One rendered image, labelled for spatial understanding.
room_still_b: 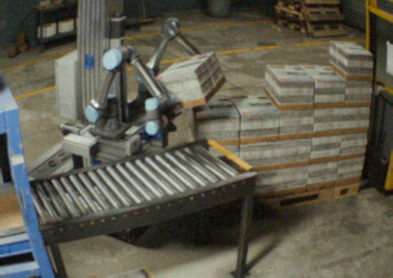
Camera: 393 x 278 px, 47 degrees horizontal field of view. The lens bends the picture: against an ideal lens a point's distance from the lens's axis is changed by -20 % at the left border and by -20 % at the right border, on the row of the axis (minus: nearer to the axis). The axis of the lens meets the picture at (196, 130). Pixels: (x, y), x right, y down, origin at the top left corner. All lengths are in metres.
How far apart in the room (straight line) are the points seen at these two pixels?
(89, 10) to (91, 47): 0.29
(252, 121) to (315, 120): 0.51
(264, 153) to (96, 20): 1.56
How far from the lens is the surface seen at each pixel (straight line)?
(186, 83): 3.33
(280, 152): 3.96
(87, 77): 3.75
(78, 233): 2.68
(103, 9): 3.54
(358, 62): 3.99
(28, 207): 2.28
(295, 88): 3.81
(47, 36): 9.32
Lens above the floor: 2.25
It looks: 24 degrees down
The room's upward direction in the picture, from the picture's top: straight up
